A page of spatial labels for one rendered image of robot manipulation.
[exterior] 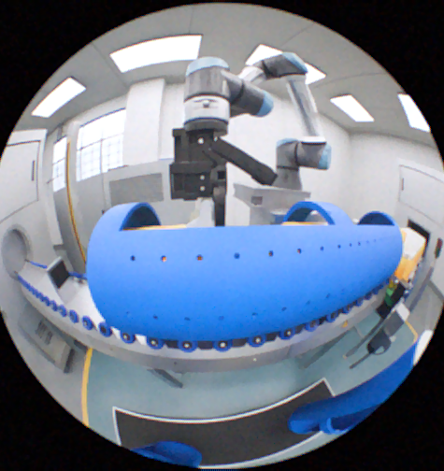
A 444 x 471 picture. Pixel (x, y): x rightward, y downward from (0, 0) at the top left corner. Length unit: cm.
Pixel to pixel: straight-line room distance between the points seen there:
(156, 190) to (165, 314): 153
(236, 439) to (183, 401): 51
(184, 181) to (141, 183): 149
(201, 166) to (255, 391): 132
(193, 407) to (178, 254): 121
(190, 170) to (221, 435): 123
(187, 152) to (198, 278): 17
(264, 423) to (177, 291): 110
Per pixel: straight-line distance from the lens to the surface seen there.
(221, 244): 18
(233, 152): 23
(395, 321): 96
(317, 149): 63
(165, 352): 40
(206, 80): 26
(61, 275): 65
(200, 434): 117
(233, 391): 129
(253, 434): 118
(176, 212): 169
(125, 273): 20
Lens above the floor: 128
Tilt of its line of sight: 23 degrees down
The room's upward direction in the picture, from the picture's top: straight up
